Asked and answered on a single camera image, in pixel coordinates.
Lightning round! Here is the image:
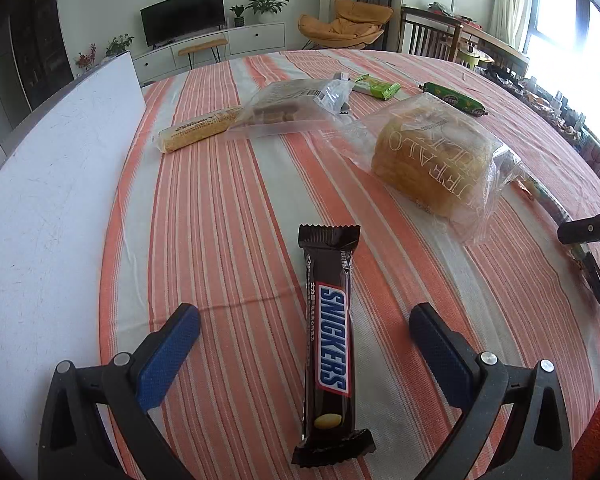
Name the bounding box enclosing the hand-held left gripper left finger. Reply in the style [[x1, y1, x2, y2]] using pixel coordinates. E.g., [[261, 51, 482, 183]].
[[38, 303, 202, 480]]

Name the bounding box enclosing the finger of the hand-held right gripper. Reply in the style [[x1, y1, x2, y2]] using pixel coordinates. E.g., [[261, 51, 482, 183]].
[[557, 204, 600, 246]]

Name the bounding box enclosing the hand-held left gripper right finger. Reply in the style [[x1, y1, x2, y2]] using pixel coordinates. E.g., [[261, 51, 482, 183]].
[[409, 303, 576, 480]]

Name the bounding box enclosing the long black snack packet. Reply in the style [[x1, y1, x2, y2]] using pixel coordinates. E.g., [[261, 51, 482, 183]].
[[520, 172, 600, 316]]

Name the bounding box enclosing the brown chocolate bar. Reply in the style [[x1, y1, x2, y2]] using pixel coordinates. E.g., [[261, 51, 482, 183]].
[[291, 224, 376, 467]]

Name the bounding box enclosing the bread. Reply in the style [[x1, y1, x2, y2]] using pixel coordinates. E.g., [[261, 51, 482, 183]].
[[332, 94, 526, 246]]

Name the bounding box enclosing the white cardboard box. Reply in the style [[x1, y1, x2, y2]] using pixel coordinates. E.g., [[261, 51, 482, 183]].
[[0, 51, 148, 441]]

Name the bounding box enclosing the side table with jars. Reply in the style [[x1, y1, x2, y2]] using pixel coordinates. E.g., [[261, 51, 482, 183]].
[[525, 75, 600, 186]]

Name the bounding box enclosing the orange striped tablecloth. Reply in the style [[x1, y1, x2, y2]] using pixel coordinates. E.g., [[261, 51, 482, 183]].
[[97, 50, 600, 480]]

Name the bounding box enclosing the green wrapped sausage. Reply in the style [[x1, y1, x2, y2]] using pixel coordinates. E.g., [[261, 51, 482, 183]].
[[420, 81, 488, 117]]

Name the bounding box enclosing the yellow snack bar packet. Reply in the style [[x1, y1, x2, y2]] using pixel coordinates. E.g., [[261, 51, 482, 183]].
[[158, 106, 244, 154]]

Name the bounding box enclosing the white curtain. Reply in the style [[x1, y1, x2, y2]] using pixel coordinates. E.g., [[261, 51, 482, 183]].
[[490, 0, 533, 51]]

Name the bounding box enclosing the wooden crib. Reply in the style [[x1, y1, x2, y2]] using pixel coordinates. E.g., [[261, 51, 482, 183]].
[[397, 6, 531, 76]]

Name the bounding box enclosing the green snack packet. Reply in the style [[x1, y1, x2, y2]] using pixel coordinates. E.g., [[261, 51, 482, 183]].
[[352, 74, 402, 101]]

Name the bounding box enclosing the clear bag of biscuits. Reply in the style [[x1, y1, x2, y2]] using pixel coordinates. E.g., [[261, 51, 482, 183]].
[[227, 78, 356, 138]]

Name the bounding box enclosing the dark biscuit roll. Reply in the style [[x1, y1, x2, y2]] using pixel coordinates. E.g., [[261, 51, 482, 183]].
[[333, 73, 352, 116]]

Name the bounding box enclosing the red flower vase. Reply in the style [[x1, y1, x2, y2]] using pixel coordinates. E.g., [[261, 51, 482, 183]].
[[75, 44, 98, 72]]

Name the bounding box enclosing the wooden stool with metal legs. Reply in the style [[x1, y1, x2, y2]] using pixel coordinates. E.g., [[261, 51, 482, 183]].
[[177, 37, 229, 69]]

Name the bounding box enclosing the plant in white vase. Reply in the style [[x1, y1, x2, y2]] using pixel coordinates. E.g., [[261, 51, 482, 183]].
[[105, 34, 135, 57]]

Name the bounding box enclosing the orange rocking chair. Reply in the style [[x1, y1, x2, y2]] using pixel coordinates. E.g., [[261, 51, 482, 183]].
[[297, 0, 395, 52]]

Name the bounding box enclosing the white television cabinet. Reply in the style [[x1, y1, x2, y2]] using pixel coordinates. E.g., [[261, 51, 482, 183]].
[[130, 22, 287, 86]]

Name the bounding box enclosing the black glass cabinet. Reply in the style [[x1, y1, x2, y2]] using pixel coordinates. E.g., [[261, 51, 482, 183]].
[[7, 0, 76, 113]]

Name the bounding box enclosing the black flat television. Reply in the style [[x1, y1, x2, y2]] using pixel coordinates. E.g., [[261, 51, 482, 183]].
[[140, 0, 227, 48]]

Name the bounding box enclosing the large green potted plant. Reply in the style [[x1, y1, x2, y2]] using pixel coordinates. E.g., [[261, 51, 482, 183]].
[[245, 0, 290, 23]]

